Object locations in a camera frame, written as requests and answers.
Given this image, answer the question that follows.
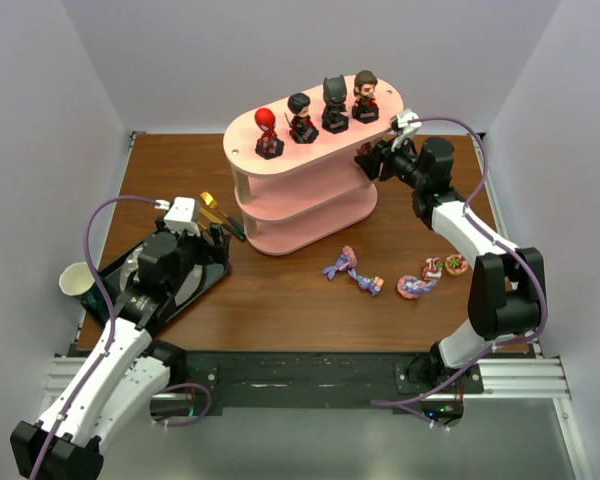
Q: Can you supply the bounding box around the pink bear strawberry tart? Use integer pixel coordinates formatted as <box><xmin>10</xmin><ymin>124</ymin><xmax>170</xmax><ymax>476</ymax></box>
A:
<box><xmin>444</xmin><ymin>254</ymin><xmax>470</xmax><ymax>276</ymax></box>

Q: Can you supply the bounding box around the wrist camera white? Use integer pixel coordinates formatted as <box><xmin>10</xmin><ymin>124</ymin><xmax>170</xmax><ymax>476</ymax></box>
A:
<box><xmin>391</xmin><ymin>109</ymin><xmax>422</xmax><ymax>151</ymax></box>
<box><xmin>155</xmin><ymin>197</ymin><xmax>201</xmax><ymax>236</ymax></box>

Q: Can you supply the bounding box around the brown haired hero figure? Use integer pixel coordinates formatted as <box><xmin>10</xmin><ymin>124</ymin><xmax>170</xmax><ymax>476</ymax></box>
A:
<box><xmin>351</xmin><ymin>70</ymin><xmax>379</xmax><ymax>124</ymax></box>

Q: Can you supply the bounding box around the pink three-tier shelf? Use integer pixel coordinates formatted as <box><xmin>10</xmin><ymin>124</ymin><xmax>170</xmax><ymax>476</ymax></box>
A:
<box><xmin>223</xmin><ymin>80</ymin><xmax>404</xmax><ymax>256</ymax></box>

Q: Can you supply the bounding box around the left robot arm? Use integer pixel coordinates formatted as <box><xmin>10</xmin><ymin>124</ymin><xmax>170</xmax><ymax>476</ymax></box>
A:
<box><xmin>10</xmin><ymin>220</ymin><xmax>230</xmax><ymax>479</ymax></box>

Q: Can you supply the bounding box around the ice cream cone bear toy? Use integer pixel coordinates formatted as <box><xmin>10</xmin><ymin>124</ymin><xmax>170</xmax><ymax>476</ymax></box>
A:
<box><xmin>356</xmin><ymin>142</ymin><xmax>373</xmax><ymax>156</ymax></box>

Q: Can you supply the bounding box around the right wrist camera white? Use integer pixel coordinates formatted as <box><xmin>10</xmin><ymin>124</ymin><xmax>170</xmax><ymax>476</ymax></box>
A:
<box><xmin>391</xmin><ymin>109</ymin><xmax>422</xmax><ymax>151</ymax></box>

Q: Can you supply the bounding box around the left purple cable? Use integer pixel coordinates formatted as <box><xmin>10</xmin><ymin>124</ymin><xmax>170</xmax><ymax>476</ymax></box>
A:
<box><xmin>27</xmin><ymin>195</ymin><xmax>171</xmax><ymax>480</ymax></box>

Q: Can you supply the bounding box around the purple cable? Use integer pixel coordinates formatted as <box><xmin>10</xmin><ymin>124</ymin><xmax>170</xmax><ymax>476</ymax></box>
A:
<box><xmin>27</xmin><ymin>195</ymin><xmax>171</xmax><ymax>480</ymax></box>
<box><xmin>370</xmin><ymin>116</ymin><xmax>549</xmax><ymax>419</ymax></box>

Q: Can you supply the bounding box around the white paper cup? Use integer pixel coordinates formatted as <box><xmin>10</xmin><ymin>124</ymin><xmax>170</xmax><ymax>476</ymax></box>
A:
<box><xmin>58</xmin><ymin>262</ymin><xmax>95</xmax><ymax>297</ymax></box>

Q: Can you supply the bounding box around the round deer pattern plate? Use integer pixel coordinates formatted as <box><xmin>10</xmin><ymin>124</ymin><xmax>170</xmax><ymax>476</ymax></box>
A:
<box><xmin>119</xmin><ymin>247</ymin><xmax>142</xmax><ymax>291</ymax></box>

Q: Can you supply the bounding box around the dark green glass cup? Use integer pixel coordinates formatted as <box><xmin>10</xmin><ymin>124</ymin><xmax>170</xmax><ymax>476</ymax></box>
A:
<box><xmin>79</xmin><ymin>282</ymin><xmax>109</xmax><ymax>318</ymax></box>

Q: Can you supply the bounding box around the purple bunny with cake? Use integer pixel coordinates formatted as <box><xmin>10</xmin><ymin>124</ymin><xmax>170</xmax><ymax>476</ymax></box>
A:
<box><xmin>348</xmin><ymin>269</ymin><xmax>384</xmax><ymax>296</ymax></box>

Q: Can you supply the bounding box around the aluminium frame rail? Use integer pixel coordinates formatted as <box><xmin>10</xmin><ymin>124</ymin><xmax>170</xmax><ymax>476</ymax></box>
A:
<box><xmin>467</xmin><ymin>130</ymin><xmax>596</xmax><ymax>480</ymax></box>

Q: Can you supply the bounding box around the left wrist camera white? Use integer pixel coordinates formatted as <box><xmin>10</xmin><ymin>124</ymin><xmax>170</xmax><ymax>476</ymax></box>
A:
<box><xmin>155</xmin><ymin>197</ymin><xmax>201</xmax><ymax>236</ymax></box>

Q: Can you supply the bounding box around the purple bunny pink cotton candy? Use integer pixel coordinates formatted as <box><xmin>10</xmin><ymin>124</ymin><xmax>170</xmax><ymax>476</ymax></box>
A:
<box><xmin>322</xmin><ymin>245</ymin><xmax>358</xmax><ymax>280</ymax></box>

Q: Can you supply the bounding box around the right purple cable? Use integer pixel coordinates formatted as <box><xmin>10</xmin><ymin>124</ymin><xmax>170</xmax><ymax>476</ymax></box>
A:
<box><xmin>370</xmin><ymin>116</ymin><xmax>549</xmax><ymax>419</ymax></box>

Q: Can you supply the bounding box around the black rectangular tray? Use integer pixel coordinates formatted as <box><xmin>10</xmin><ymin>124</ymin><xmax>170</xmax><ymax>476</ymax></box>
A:
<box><xmin>98</xmin><ymin>221</ymin><xmax>231</xmax><ymax>336</ymax></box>

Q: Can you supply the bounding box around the red spider hero figure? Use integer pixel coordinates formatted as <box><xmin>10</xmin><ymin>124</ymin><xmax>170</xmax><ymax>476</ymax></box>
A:
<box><xmin>254</xmin><ymin>107</ymin><xmax>284</xmax><ymax>159</ymax></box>

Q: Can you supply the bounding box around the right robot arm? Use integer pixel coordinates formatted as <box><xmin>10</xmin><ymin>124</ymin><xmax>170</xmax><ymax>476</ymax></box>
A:
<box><xmin>355</xmin><ymin>137</ymin><xmax>548</xmax><ymax>389</ymax></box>

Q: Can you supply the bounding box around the gold fork green handle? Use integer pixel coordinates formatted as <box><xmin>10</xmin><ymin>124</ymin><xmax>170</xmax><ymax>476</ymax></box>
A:
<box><xmin>200</xmin><ymin>191</ymin><xmax>246</xmax><ymax>241</ymax></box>

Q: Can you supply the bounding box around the gold knife green handle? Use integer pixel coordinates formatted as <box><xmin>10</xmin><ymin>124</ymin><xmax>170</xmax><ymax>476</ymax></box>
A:
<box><xmin>199</xmin><ymin>206</ymin><xmax>223</xmax><ymax>225</ymax></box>

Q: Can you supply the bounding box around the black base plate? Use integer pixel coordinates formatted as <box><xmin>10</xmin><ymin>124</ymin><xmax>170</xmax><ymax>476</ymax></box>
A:
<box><xmin>177</xmin><ymin>351</ymin><xmax>483</xmax><ymax>415</ymax></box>

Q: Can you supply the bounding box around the purple bunny pink donut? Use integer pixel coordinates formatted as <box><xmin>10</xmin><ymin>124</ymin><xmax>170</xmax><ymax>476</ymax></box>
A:
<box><xmin>396</xmin><ymin>275</ymin><xmax>437</xmax><ymax>300</ymax></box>

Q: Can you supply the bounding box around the pink bear cake square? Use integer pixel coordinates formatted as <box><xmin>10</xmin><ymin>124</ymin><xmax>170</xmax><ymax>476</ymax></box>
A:
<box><xmin>421</xmin><ymin>257</ymin><xmax>444</xmax><ymax>281</ymax></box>

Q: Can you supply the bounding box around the dark bat hero figure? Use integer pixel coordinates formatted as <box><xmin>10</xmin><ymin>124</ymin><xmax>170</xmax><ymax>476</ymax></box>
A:
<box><xmin>321</xmin><ymin>75</ymin><xmax>349</xmax><ymax>134</ymax></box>

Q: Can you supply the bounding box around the black haired red figure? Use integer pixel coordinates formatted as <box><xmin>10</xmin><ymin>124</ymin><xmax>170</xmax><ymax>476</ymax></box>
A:
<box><xmin>287</xmin><ymin>92</ymin><xmax>319</xmax><ymax>144</ymax></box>

